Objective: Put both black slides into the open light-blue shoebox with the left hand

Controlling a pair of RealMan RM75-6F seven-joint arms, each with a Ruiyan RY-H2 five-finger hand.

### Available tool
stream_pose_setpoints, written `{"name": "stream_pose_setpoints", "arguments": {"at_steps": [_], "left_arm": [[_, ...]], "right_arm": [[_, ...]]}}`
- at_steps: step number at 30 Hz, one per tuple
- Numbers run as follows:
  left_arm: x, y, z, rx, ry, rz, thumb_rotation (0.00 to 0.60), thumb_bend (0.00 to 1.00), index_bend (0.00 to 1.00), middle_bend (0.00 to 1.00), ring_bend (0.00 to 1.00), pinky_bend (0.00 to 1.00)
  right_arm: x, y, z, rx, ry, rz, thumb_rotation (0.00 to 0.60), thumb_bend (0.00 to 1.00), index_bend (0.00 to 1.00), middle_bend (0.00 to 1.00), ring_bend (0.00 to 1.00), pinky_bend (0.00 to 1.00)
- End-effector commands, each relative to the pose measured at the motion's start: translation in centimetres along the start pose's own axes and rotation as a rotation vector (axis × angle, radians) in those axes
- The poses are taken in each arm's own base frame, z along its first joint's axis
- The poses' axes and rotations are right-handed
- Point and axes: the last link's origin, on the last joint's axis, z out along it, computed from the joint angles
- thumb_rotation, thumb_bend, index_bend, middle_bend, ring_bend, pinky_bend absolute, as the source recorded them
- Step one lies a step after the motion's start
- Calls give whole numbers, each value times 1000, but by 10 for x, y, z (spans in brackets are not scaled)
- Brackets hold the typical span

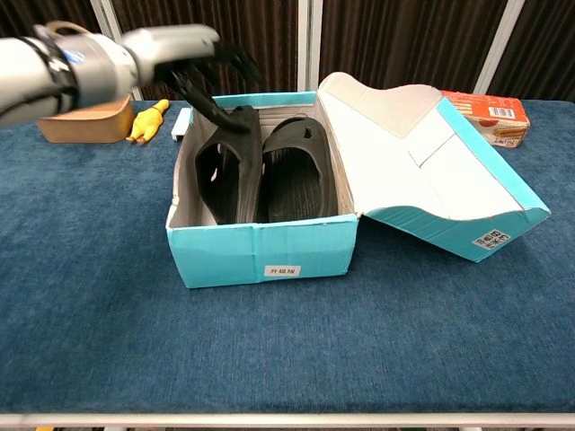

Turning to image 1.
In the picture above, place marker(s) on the brown paper bowl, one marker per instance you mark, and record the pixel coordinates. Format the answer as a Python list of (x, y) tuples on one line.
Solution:
[(90, 125)]

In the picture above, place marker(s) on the orange cardboard box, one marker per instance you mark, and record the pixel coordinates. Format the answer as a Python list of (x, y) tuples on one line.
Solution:
[(498, 116)]

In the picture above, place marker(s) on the black rubber slipper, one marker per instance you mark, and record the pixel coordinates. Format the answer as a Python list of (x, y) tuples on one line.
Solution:
[(233, 179), (301, 179)]

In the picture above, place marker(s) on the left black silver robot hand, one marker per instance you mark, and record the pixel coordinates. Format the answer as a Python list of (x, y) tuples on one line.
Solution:
[(170, 49)]

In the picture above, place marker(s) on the white plastic box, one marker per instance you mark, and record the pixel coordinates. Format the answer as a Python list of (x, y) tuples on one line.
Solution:
[(182, 123)]

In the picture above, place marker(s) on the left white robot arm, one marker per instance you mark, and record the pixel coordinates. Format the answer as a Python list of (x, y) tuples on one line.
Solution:
[(40, 72)]

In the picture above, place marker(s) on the dark brown pleated curtain panel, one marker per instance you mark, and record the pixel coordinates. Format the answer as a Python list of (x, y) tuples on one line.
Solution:
[(27, 15), (543, 49), (404, 40), (278, 45)]

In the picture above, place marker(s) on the silver aluminium partition post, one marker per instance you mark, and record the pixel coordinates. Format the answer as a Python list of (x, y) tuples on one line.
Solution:
[(498, 45), (110, 18), (309, 45)]

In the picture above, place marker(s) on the dark blue table mat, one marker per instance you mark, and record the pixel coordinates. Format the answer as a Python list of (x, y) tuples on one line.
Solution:
[(287, 350)]

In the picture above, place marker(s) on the yellow rubber chicken toy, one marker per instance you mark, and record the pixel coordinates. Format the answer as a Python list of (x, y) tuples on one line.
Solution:
[(146, 121)]

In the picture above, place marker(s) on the light blue cardboard shoe box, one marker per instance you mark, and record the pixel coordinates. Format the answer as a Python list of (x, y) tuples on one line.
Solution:
[(251, 256)]

